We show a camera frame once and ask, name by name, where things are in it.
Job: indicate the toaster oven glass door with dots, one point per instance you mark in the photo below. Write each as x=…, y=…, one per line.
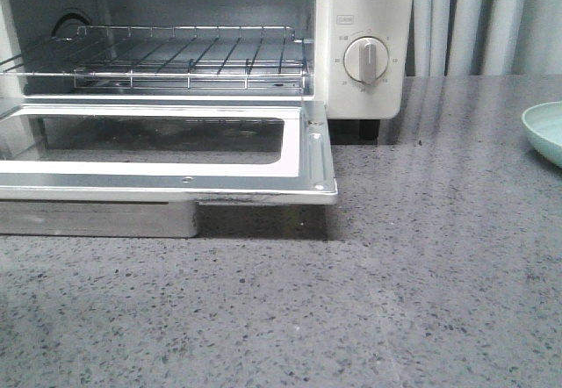
x=141, y=167

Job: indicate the lower oven timer knob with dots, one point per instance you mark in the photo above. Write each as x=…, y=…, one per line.
x=365, y=60

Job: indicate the white Toshiba toaster oven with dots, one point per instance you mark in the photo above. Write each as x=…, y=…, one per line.
x=331, y=25

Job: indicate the white curtain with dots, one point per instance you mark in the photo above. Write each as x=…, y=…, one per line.
x=484, y=37

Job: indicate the mint green bowl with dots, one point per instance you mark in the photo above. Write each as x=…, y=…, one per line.
x=542, y=123

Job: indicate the chrome wire oven rack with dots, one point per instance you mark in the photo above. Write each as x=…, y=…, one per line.
x=179, y=60

